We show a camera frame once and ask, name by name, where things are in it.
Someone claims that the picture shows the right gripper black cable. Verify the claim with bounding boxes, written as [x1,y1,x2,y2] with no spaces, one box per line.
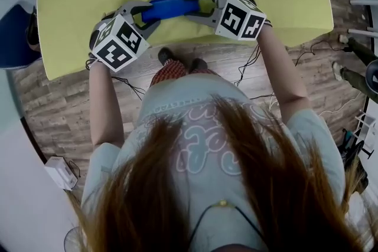
[233,44,262,87]

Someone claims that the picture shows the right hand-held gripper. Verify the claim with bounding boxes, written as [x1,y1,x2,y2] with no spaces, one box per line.
[184,0,266,41]

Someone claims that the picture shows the person's right dark shoe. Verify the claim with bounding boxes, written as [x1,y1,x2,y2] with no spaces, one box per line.
[191,58,208,71]

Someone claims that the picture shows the grey round chair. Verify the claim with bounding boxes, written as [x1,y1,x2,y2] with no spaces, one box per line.
[365,58,378,89]

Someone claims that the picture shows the round wire floor fan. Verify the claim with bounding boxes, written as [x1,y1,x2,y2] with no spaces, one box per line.
[63,225,86,252]

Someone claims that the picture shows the white box with cable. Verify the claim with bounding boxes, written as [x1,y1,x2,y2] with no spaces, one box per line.
[44,156,80,191]

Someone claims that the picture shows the person's right forearm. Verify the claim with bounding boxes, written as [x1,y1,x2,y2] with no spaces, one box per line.
[255,23,311,123]

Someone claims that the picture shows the white table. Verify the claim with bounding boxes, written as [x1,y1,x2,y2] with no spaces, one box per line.
[348,0,378,39]

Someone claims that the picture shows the person's dark shoe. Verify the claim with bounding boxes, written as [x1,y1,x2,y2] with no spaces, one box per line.
[158,47,175,66]
[191,58,208,71]

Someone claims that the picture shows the blue cloth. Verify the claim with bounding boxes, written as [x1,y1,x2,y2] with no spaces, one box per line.
[141,0,200,24]

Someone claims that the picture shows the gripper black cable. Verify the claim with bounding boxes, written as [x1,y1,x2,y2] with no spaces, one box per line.
[111,76,146,101]
[233,44,262,87]

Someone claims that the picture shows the black cord yellow pendant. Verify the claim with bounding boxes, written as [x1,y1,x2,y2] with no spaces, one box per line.
[188,199,265,243]

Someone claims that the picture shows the person's left forearm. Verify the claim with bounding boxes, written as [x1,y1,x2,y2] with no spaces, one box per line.
[88,60,125,148]

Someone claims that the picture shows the black floor cable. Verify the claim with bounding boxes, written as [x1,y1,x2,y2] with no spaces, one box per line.
[295,40,340,67]

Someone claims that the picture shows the person's pale printed t-shirt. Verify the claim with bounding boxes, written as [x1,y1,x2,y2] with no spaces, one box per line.
[81,73,346,252]

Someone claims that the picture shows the white wire rack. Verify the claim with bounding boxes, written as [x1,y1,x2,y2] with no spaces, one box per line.
[354,110,378,157]

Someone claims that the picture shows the blue chair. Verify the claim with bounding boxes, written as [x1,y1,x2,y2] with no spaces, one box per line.
[0,1,42,70]

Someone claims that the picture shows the person's left dark shoe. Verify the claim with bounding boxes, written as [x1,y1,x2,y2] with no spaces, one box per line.
[158,47,175,66]

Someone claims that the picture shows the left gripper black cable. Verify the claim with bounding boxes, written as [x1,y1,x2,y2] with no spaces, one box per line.
[111,76,146,101]

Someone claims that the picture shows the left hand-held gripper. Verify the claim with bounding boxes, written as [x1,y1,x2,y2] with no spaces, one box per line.
[90,0,162,73]

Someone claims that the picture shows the black equipment pile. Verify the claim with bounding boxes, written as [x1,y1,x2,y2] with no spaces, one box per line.
[338,128,370,195]

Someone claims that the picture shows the person's red checked trousers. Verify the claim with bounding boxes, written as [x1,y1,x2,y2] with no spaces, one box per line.
[149,58,221,87]

